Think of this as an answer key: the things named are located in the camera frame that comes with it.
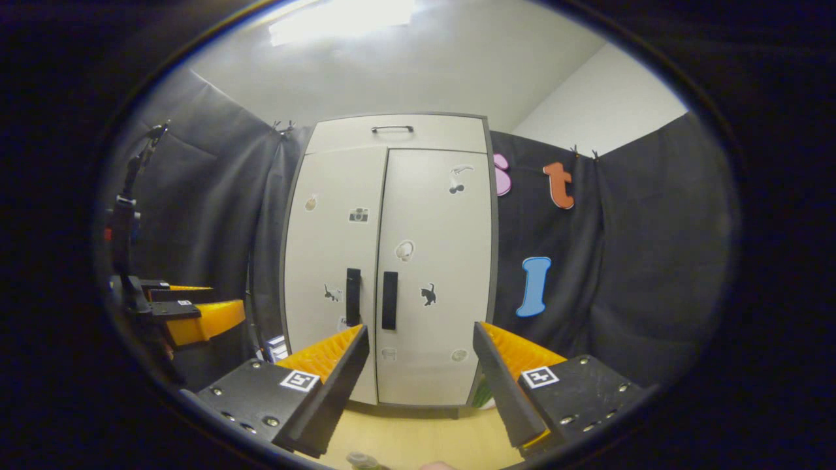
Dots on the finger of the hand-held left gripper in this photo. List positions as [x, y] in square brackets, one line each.
[173, 294]
[202, 320]

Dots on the white cabinet door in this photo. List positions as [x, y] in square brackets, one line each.
[326, 241]
[444, 241]

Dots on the green label drink bottle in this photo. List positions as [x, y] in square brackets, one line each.
[362, 461]

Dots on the watermelon slice toy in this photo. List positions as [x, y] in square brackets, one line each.
[484, 395]

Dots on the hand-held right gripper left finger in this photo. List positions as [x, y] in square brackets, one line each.
[339, 391]

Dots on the black articulated stand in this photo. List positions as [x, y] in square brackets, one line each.
[124, 248]

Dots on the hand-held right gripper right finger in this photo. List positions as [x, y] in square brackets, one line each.
[506, 391]

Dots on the black backdrop cloth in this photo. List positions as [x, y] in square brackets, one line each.
[653, 261]
[209, 196]

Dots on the white grey cabinet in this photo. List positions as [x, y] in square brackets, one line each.
[424, 410]

